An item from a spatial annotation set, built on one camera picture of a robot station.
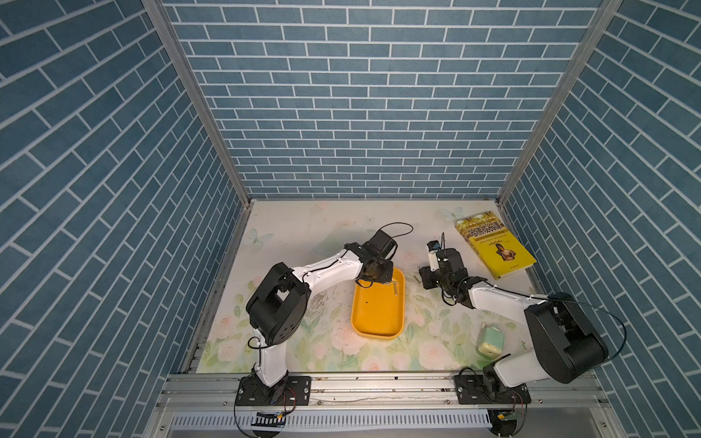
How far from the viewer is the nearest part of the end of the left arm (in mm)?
667

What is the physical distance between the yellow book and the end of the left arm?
42 centimetres

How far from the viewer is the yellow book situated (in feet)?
3.24
